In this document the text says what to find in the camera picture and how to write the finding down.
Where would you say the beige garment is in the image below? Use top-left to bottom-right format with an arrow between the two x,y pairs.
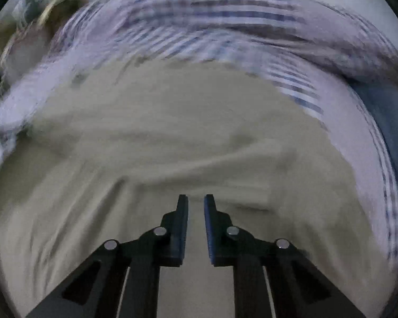
0,60 -> 395,318

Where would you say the blue plush pillow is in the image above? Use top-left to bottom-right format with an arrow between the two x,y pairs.
352,79 -> 398,213

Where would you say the small-check plaid quilt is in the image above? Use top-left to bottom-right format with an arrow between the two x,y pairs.
0,0 -> 398,146

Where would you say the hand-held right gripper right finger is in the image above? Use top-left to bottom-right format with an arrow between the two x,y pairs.
204,194 -> 365,318

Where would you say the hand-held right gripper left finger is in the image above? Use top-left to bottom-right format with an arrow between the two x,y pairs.
27,194 -> 189,318

